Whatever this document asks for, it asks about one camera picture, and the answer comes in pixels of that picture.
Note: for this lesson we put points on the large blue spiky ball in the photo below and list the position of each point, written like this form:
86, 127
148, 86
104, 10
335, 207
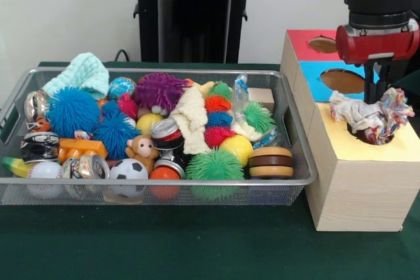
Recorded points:
72, 111

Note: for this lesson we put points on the large green spiky ball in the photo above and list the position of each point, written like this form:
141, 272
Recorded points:
213, 165

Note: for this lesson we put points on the cream knitted cloth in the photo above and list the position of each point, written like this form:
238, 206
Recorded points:
193, 112

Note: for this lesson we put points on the white baseball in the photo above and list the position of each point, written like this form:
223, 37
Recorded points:
46, 172

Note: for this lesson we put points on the silver mesh bin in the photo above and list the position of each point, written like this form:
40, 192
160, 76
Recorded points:
295, 191

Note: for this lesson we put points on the multicoloured spiky caterpillar toy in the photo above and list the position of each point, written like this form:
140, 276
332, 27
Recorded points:
218, 119

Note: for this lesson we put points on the wooden box with three holes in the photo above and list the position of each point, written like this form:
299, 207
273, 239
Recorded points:
361, 194

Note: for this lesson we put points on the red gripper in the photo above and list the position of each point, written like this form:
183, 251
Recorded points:
374, 47

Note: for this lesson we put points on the purple spiky ball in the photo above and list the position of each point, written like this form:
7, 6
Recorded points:
157, 90

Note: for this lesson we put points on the black and white soccer ball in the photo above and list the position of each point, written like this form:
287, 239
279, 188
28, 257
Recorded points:
128, 170

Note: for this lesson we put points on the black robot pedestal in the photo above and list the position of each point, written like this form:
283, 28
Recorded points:
190, 14

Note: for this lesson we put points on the wooden burger toy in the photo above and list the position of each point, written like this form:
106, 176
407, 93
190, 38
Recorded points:
270, 162

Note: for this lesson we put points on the mint green knitted cloth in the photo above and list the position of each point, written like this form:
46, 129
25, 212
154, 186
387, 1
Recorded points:
85, 73

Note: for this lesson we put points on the yellow and red ball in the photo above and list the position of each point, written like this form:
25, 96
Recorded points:
238, 149

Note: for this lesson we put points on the multicoloured patterned cloth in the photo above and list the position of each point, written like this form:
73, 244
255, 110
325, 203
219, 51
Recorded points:
361, 116

